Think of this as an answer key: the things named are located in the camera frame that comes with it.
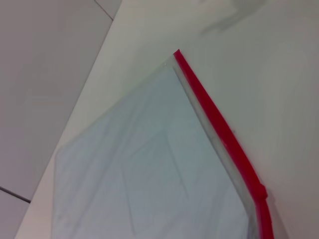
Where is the clear document bag red zipper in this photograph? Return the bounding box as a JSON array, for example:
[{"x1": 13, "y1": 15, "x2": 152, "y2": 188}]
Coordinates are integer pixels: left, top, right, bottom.
[{"x1": 53, "y1": 48, "x2": 275, "y2": 239}]

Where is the red zipper slider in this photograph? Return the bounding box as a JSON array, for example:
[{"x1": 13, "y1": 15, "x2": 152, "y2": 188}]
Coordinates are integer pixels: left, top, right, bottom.
[{"x1": 254, "y1": 184, "x2": 268, "y2": 201}]

